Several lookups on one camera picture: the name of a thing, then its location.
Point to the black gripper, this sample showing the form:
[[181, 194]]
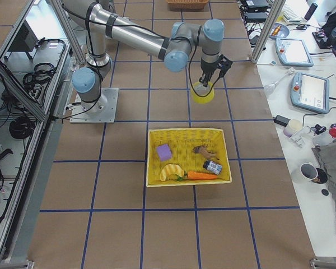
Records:
[[208, 69]]

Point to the yellow tape roll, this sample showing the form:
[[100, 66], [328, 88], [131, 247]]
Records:
[[202, 94]]

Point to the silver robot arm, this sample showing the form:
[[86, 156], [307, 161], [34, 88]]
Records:
[[176, 51]]

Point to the white light bulb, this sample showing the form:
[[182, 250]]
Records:
[[269, 89]]

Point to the yellow plastic basket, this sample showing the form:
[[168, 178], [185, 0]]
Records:
[[181, 142]]

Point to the brown toy animal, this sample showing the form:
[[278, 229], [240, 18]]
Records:
[[202, 150]]

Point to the brown wicker basket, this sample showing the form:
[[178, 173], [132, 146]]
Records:
[[187, 5]]

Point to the teach pendant far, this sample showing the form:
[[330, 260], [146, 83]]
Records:
[[293, 52]]

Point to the teach pendant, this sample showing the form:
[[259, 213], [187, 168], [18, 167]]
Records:
[[310, 92], [293, 52]]

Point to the black power adapter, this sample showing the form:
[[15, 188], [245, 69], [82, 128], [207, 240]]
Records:
[[281, 120]]

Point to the small blue labelled can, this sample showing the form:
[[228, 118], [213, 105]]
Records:
[[213, 167]]

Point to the purple foam block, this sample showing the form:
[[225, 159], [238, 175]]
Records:
[[164, 152]]

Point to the teach pendant near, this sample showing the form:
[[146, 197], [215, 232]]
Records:
[[310, 92]]

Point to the orange toy carrot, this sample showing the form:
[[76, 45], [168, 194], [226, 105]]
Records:
[[193, 175]]

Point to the yellow toy banana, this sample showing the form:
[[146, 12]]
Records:
[[169, 170]]

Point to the aluminium frame post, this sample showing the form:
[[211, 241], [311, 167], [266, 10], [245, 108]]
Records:
[[271, 19]]

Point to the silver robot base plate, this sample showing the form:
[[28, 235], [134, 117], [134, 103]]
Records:
[[103, 112]]

